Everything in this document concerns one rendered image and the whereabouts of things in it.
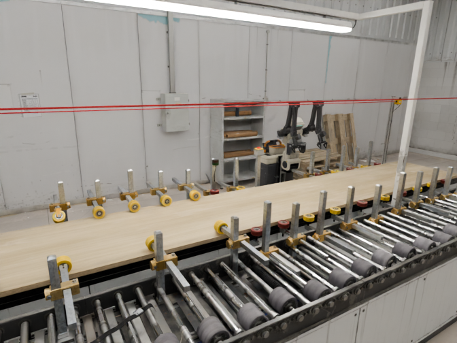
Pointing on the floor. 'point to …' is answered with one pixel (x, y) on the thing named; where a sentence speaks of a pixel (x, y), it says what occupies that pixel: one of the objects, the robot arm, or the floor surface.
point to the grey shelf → (217, 125)
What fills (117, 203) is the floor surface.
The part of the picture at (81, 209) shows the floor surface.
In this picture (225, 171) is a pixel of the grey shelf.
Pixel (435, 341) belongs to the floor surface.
